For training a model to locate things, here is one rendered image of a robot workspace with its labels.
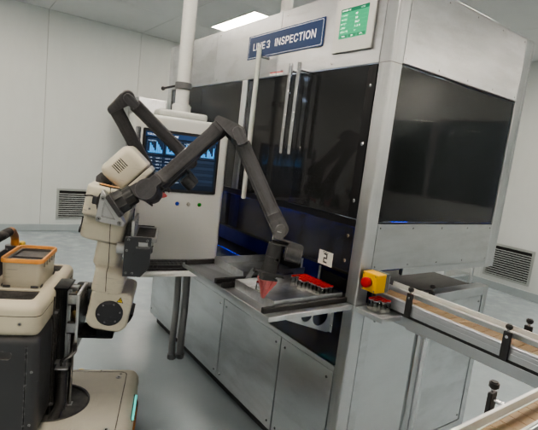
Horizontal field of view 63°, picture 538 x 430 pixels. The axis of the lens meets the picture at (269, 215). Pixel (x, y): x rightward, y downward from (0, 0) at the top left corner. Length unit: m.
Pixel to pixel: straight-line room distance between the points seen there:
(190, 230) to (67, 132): 4.59
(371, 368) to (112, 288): 1.11
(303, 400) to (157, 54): 5.96
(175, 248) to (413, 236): 1.21
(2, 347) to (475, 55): 2.15
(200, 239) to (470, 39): 1.58
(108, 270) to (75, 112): 5.10
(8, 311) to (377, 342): 1.40
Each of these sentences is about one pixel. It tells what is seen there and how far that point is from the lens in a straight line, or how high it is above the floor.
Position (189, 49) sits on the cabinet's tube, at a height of 1.90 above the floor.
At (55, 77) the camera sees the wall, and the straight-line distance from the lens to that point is 6.78.
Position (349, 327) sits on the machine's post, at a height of 0.79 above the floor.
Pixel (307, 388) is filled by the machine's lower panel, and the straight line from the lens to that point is 2.06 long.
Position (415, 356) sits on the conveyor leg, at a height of 0.74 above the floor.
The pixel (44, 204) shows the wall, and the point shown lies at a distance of 6.82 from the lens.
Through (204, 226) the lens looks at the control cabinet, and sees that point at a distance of 2.40.
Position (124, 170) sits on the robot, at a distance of 1.77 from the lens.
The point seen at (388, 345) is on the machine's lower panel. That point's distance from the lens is 2.02.
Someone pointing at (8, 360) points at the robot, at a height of 0.60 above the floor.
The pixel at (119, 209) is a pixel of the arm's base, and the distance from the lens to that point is 1.63.
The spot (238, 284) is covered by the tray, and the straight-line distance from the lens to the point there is 1.74.
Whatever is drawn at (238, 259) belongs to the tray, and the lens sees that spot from 2.16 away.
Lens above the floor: 1.42
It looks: 8 degrees down
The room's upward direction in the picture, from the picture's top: 7 degrees clockwise
